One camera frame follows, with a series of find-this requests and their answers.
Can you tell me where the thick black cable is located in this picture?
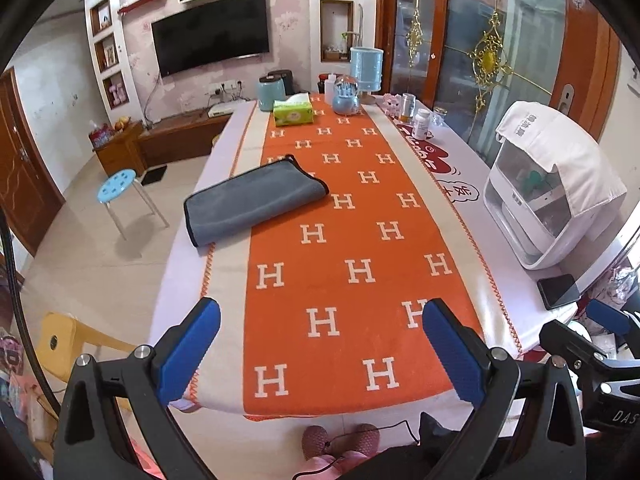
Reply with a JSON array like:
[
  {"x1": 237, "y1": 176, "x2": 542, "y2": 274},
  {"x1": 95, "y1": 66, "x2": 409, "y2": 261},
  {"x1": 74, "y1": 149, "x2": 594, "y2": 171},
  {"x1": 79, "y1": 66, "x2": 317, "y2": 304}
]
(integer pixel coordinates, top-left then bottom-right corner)
[{"x1": 0, "y1": 209, "x2": 67, "y2": 413}]

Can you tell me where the thin black cable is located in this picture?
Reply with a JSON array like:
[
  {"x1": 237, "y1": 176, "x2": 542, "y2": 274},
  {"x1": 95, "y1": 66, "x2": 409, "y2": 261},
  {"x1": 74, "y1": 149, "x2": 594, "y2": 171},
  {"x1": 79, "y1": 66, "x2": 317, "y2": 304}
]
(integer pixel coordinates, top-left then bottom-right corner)
[{"x1": 294, "y1": 419, "x2": 420, "y2": 480}]

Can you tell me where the white set-top box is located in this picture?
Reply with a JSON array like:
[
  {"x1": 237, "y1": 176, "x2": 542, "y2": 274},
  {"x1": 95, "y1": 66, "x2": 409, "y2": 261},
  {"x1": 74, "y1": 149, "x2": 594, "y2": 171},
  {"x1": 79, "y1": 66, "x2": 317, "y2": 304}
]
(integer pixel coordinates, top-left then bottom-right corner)
[{"x1": 207, "y1": 101, "x2": 248, "y2": 119}]

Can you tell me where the orange patterned blanket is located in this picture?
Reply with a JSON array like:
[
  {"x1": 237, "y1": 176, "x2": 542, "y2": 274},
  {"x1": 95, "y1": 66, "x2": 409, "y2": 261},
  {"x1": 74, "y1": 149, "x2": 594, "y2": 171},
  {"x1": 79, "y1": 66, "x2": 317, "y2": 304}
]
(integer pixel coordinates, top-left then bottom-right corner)
[{"x1": 182, "y1": 92, "x2": 523, "y2": 421}]

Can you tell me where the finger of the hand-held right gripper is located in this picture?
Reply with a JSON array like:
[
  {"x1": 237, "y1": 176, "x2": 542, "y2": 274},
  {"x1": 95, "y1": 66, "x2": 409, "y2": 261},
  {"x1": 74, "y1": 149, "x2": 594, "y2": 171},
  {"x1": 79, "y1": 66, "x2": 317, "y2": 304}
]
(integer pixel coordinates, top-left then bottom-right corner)
[
  {"x1": 586, "y1": 299, "x2": 640, "y2": 337},
  {"x1": 539, "y1": 319, "x2": 610, "y2": 377}
]

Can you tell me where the white countertop appliance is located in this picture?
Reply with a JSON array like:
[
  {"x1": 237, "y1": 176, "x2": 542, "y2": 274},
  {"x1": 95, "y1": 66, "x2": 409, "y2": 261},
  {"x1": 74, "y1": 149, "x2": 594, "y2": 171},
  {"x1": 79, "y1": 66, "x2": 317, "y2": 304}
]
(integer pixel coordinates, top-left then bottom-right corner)
[{"x1": 482, "y1": 132, "x2": 610, "y2": 271}]

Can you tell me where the grey towel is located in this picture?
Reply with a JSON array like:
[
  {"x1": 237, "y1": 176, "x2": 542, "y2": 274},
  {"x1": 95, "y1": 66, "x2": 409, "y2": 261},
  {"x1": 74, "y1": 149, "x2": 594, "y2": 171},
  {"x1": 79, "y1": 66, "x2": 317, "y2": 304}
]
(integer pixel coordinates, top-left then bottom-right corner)
[{"x1": 183, "y1": 153, "x2": 330, "y2": 247}]

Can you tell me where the white medicine bottle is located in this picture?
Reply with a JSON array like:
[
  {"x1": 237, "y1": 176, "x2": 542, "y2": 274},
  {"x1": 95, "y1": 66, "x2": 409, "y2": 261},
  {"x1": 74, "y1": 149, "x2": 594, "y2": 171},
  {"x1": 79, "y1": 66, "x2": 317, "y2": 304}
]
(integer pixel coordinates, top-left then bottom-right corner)
[{"x1": 412, "y1": 108, "x2": 432, "y2": 141}]

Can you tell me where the white cloth cover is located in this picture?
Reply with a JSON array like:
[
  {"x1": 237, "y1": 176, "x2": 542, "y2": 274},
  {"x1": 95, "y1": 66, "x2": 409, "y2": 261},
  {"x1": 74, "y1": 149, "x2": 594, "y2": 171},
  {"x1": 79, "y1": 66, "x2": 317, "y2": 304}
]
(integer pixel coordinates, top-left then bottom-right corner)
[{"x1": 495, "y1": 100, "x2": 629, "y2": 220}]

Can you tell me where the black smartphone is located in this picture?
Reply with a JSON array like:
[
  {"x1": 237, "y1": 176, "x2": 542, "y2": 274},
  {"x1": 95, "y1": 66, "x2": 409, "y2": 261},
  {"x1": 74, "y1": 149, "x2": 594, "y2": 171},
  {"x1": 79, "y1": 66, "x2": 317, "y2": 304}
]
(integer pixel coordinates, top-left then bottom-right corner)
[{"x1": 537, "y1": 273, "x2": 582, "y2": 311}]

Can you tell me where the low wooden television bench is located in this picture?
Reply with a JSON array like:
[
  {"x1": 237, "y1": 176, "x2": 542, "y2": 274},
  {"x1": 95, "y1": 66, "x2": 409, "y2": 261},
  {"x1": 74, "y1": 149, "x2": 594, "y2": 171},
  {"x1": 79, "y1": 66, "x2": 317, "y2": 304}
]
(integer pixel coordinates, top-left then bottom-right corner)
[{"x1": 138, "y1": 106, "x2": 237, "y2": 165}]

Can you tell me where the red wall shelf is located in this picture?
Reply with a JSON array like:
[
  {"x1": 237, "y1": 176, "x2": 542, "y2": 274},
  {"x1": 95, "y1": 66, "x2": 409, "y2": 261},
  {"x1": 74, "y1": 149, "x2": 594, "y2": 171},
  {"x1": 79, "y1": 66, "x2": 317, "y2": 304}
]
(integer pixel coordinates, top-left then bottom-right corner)
[{"x1": 117, "y1": 0, "x2": 170, "y2": 15}]

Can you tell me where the blue round toothpick holder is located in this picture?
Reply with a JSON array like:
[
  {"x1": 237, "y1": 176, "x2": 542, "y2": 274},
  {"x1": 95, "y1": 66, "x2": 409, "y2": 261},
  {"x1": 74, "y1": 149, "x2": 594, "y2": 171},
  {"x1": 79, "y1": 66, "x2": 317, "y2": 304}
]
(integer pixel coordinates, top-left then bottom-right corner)
[{"x1": 332, "y1": 77, "x2": 362, "y2": 116}]

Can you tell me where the light blue cylinder container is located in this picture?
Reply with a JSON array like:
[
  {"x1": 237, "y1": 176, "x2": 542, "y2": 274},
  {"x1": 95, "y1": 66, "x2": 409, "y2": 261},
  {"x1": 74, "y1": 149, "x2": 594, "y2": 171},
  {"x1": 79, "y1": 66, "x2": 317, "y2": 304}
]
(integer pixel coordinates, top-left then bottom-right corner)
[{"x1": 349, "y1": 46, "x2": 385, "y2": 106}]

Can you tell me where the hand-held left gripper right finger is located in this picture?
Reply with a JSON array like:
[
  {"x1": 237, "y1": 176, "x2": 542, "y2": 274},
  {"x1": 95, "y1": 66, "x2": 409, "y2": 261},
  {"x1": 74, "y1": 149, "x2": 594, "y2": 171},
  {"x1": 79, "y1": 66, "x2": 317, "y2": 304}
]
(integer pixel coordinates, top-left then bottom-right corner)
[{"x1": 421, "y1": 297, "x2": 587, "y2": 480}]

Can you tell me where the small wooden cabinet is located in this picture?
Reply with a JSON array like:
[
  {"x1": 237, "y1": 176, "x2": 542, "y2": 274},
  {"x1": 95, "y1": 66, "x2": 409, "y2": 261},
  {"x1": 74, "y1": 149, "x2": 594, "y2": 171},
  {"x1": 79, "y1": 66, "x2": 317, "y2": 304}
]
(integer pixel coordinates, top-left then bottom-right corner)
[{"x1": 92, "y1": 120, "x2": 149, "y2": 178}]

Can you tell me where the black flat television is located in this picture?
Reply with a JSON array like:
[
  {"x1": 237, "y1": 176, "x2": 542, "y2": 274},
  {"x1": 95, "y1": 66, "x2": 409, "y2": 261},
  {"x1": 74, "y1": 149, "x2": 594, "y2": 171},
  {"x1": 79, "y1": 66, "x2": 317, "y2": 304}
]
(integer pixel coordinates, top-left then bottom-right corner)
[{"x1": 151, "y1": 0, "x2": 271, "y2": 79}]

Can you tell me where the green tissue box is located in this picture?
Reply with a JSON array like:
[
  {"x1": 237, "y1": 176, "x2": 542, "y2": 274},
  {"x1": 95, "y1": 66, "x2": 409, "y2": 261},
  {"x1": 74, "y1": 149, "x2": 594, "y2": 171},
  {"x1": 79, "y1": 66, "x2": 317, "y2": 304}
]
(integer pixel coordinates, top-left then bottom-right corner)
[{"x1": 272, "y1": 94, "x2": 315, "y2": 128}]

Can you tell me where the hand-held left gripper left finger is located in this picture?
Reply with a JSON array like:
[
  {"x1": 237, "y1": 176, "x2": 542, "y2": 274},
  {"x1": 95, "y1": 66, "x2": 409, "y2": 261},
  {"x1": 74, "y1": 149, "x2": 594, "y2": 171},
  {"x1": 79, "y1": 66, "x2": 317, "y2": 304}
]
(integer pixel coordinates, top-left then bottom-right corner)
[{"x1": 52, "y1": 297, "x2": 222, "y2": 480}]

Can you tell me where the teal kettle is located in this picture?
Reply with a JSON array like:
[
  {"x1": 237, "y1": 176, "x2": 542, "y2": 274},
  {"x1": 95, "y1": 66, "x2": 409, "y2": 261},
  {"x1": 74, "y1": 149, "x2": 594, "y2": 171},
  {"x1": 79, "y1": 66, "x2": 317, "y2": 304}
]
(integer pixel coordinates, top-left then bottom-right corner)
[{"x1": 257, "y1": 75, "x2": 288, "y2": 113}]

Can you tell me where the pink slipper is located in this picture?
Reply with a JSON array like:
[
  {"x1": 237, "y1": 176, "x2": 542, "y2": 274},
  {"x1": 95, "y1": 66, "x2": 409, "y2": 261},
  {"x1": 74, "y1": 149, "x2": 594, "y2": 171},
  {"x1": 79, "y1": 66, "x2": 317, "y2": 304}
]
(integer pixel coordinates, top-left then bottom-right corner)
[
  {"x1": 301, "y1": 424, "x2": 334, "y2": 461},
  {"x1": 349, "y1": 423, "x2": 381, "y2": 457}
]

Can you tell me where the blue round stool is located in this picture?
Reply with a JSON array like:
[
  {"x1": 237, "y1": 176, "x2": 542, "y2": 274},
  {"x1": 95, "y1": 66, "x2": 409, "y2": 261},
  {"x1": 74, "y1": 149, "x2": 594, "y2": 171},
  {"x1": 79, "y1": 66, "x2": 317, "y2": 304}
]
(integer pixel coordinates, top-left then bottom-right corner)
[{"x1": 97, "y1": 168, "x2": 171, "y2": 241}]

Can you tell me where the glass door with gold ornaments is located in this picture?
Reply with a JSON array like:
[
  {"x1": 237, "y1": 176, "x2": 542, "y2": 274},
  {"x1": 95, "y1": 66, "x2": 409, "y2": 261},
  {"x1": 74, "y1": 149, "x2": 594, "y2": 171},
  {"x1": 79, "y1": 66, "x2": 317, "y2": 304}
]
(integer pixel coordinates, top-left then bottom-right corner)
[{"x1": 376, "y1": 0, "x2": 625, "y2": 163}]

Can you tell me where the yellow wooden stool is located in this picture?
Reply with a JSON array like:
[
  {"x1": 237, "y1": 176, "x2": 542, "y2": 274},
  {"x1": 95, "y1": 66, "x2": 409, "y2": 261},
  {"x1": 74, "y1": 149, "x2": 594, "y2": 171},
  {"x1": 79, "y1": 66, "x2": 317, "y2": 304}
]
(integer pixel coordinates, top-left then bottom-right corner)
[{"x1": 39, "y1": 312, "x2": 139, "y2": 387}]

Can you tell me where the white printed tablecloth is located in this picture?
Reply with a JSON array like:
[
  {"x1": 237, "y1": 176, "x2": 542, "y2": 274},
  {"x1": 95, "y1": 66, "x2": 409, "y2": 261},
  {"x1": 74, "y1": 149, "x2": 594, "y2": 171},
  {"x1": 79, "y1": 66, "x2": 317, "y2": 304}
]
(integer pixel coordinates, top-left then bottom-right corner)
[{"x1": 149, "y1": 91, "x2": 593, "y2": 356}]

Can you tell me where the brown wooden door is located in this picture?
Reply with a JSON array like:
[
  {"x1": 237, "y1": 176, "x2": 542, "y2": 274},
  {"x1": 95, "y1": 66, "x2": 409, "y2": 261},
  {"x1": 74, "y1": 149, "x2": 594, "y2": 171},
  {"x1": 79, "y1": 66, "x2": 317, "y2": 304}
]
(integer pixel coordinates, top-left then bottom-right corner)
[{"x1": 0, "y1": 67, "x2": 66, "y2": 259}]

